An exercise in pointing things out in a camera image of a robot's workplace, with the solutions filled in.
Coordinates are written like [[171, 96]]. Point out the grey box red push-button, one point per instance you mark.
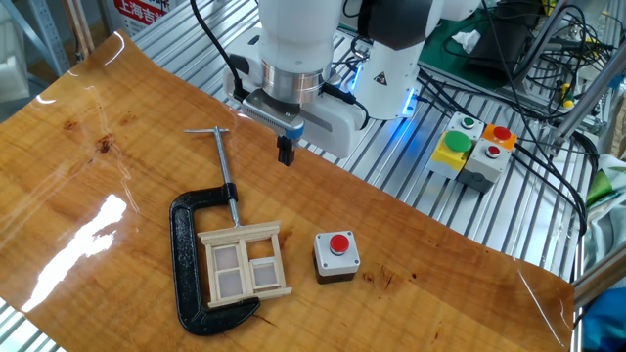
[[325, 259]]

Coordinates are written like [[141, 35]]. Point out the white box small green button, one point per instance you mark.
[[468, 122]]

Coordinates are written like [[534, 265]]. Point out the grey box small red button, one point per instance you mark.
[[484, 166]]

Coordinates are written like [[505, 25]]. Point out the green and white cloth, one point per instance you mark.
[[609, 215]]

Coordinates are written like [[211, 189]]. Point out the yellow box green mushroom button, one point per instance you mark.
[[450, 154]]

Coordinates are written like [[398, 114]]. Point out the red and white printed box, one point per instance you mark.
[[142, 14]]

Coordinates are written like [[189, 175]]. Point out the black iron C-clamp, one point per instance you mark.
[[183, 254]]

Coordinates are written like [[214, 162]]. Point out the green bench mat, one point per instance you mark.
[[440, 54]]

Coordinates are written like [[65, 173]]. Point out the glossy wood-grain mat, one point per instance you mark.
[[98, 146]]

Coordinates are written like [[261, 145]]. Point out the crumpled white paper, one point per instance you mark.
[[467, 41]]

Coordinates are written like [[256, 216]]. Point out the bundle of wooden sticks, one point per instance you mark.
[[80, 29]]

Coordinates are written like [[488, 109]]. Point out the blue-grey shelf upright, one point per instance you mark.
[[46, 34]]

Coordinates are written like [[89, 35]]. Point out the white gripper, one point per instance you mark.
[[337, 132]]

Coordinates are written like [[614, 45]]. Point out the miniature wooden window frame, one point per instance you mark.
[[244, 274]]

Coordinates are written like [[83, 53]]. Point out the slanted aluminium frame post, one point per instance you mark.
[[587, 95]]

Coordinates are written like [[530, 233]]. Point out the small wooden sliding sash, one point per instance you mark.
[[266, 275]]

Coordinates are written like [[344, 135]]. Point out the blue fabric item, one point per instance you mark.
[[606, 322]]

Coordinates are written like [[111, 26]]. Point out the silver wrist mount blue caps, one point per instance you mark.
[[269, 115]]

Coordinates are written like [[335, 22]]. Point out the orange box red button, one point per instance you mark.
[[501, 133]]

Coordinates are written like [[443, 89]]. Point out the black pouch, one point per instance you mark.
[[499, 49]]

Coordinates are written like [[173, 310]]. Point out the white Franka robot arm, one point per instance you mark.
[[298, 29]]

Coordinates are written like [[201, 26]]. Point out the aluminium profile bar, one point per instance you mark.
[[599, 281]]

